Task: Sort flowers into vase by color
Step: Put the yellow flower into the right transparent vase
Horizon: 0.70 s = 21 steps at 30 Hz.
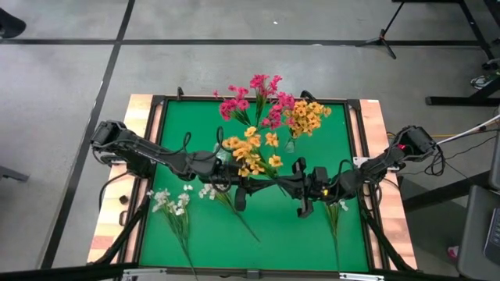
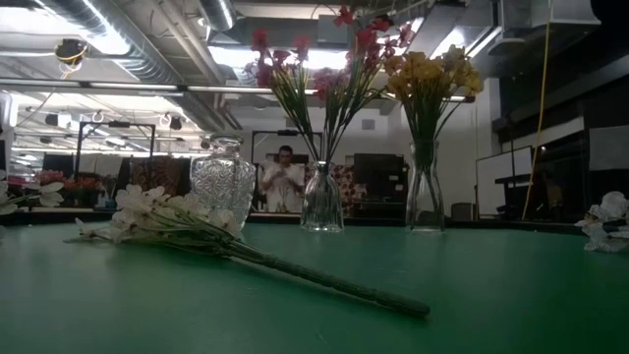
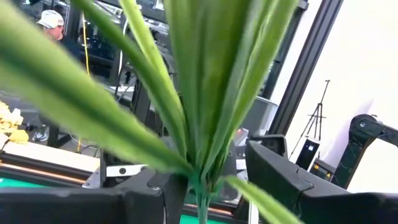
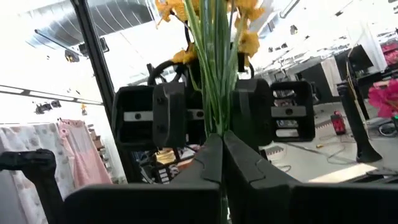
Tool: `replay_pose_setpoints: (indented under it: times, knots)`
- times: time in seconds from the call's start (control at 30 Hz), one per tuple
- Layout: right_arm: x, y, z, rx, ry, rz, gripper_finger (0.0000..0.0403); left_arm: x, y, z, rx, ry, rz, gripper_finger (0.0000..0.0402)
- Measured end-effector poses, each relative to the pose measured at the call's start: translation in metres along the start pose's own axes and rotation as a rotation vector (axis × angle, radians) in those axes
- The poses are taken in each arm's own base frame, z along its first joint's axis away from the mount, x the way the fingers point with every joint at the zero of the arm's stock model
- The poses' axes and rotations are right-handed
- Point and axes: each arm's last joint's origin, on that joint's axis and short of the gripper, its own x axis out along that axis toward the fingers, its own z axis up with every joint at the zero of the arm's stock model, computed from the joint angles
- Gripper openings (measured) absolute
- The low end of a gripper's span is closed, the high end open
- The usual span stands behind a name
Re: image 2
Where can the black ceiling dome device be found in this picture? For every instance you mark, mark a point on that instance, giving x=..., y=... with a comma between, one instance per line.
x=70, y=49

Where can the small ribbed glass vase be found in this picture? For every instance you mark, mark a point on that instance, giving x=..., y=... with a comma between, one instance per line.
x=322, y=201

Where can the tall smooth glass vase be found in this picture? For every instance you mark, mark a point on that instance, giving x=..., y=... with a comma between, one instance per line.
x=424, y=192

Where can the background flower display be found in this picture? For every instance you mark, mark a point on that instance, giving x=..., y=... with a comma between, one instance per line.
x=83, y=183

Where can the black rack frame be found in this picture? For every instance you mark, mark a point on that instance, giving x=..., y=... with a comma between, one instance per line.
x=287, y=132
x=119, y=124

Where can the black monitor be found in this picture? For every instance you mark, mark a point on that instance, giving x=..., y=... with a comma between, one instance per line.
x=378, y=172

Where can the yellow artificial flower bunch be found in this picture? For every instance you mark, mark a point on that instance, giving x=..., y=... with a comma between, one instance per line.
x=413, y=74
x=462, y=74

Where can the dark patterned cloth panel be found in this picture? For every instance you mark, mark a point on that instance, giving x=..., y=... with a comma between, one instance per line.
x=162, y=174

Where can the dark background monitor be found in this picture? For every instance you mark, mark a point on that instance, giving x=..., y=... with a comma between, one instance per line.
x=58, y=164

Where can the white artificial flower bunch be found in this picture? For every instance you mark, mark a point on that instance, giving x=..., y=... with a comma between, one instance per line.
x=142, y=199
x=607, y=218
x=49, y=194

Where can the wide cut-glass vase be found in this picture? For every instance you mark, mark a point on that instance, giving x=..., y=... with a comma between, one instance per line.
x=223, y=179

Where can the white ceiling unit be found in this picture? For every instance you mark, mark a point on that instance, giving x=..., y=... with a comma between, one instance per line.
x=550, y=12

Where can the person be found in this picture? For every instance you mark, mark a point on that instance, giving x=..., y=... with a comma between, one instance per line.
x=282, y=182

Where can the grey waste bin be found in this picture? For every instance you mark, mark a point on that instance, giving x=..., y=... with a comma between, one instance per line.
x=462, y=209

